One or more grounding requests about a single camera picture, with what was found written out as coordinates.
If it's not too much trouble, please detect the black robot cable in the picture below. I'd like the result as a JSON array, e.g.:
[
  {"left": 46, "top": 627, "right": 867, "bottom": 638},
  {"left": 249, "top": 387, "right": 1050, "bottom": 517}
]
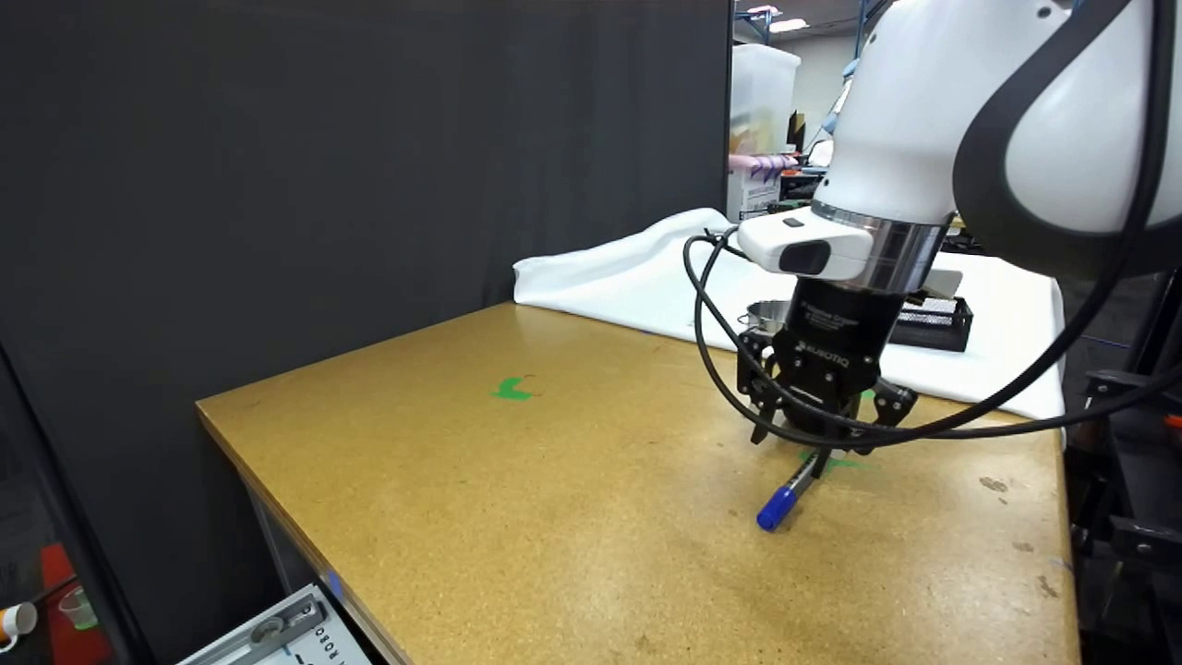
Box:
[{"left": 681, "top": 0, "right": 1182, "bottom": 454}]

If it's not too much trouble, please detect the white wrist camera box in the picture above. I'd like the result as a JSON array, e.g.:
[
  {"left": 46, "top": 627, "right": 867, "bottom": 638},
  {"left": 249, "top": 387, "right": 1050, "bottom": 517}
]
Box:
[{"left": 734, "top": 203, "right": 875, "bottom": 279}]

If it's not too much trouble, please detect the dark fabric backdrop panel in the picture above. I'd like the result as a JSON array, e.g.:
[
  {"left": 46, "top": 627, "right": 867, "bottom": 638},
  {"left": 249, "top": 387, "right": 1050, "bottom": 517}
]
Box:
[{"left": 0, "top": 0, "right": 734, "bottom": 665}]

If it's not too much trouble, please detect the white keyboard panel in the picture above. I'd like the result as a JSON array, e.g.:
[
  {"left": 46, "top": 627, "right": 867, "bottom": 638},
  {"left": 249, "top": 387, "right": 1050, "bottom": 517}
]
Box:
[{"left": 174, "top": 580, "right": 377, "bottom": 665}]

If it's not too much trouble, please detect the flat black device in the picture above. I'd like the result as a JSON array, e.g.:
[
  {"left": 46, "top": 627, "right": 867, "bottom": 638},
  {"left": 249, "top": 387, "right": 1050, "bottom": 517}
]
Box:
[{"left": 889, "top": 293, "right": 979, "bottom": 355}]

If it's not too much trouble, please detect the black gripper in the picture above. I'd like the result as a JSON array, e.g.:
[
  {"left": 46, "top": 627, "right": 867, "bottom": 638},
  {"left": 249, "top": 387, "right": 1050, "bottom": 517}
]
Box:
[{"left": 734, "top": 276, "right": 921, "bottom": 451}]

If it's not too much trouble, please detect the blue capped pen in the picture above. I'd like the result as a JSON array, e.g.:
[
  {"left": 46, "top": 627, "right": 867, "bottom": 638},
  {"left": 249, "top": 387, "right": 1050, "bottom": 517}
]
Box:
[{"left": 752, "top": 446, "right": 830, "bottom": 536}]

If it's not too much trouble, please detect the white plastic storage bin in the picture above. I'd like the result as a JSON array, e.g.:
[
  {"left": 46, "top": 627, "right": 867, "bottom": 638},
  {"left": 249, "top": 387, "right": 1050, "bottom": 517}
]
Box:
[{"left": 729, "top": 41, "right": 804, "bottom": 164}]

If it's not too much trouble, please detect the white cloth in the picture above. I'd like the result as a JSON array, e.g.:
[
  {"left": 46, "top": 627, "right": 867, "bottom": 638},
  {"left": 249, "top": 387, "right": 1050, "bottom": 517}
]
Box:
[{"left": 511, "top": 203, "right": 1072, "bottom": 425}]

